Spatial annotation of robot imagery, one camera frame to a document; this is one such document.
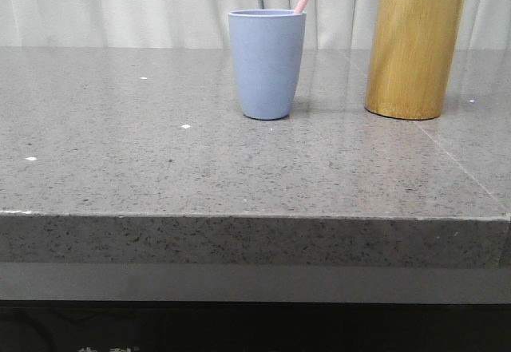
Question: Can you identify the white curtain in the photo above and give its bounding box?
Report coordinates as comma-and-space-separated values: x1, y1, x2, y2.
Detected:
1, 0, 510, 49

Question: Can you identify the blue plastic cup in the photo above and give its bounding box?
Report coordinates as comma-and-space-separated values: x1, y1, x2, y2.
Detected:
228, 10, 307, 121

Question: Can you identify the bamboo cylinder holder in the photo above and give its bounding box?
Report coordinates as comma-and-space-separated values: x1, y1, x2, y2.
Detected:
364, 0, 464, 121

